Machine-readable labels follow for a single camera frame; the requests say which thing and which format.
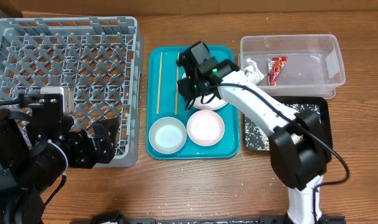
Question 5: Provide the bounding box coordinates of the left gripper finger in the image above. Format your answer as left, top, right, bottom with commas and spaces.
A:
92, 118, 120, 164
78, 130, 92, 140

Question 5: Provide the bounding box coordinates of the large white plate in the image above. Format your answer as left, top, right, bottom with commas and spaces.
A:
181, 70, 229, 111

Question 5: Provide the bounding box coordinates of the wooden chopstick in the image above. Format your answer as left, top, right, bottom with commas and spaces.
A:
156, 52, 163, 114
174, 53, 180, 116

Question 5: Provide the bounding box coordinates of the small pink-white plate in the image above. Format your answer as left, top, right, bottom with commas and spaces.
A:
187, 110, 225, 147

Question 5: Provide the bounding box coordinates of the grey bowl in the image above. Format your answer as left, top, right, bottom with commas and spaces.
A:
148, 117, 187, 154

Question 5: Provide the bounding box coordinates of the clear white wrapper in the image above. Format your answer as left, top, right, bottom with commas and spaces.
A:
244, 58, 265, 85

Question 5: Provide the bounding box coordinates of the red snack wrapper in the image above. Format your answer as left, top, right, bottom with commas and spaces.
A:
267, 56, 288, 86

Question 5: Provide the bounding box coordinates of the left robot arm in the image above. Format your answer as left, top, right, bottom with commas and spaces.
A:
0, 109, 119, 223

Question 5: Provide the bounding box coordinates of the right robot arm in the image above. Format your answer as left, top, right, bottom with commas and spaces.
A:
176, 55, 331, 223

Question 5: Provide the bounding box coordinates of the teal serving tray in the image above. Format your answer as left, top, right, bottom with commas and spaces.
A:
146, 46, 241, 159

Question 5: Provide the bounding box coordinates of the grey dish rack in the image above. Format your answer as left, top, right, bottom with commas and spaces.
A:
0, 16, 144, 167

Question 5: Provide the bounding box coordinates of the black tray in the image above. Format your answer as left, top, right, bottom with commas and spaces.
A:
243, 95, 333, 153

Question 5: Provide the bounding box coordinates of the clear plastic bin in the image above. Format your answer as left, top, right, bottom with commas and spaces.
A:
238, 34, 346, 99

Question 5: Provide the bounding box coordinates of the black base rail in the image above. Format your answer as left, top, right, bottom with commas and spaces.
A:
70, 210, 346, 224

